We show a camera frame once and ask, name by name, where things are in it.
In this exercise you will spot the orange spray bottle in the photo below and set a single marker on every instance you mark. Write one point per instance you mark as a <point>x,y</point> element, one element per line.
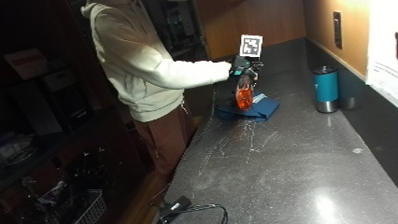
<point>244,95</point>

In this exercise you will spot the white marker cube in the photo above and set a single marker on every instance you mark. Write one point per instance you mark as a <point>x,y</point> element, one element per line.
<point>252,45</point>

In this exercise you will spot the blue folded cloth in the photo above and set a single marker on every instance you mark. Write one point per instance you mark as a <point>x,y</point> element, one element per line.
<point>259,109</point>

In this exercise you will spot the teal steel tumbler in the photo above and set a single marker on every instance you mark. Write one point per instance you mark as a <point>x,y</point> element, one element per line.
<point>325,88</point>

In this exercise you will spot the the person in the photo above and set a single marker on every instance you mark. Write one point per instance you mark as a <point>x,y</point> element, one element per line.
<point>141,62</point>

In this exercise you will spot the white paper sheet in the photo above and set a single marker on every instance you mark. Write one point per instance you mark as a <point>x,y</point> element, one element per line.
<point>384,46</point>

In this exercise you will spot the black power adapter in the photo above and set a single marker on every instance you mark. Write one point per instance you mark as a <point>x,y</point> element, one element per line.
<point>176,207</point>

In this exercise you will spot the black wall outlet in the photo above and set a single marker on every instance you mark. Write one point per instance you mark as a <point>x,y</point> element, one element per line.
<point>337,29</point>

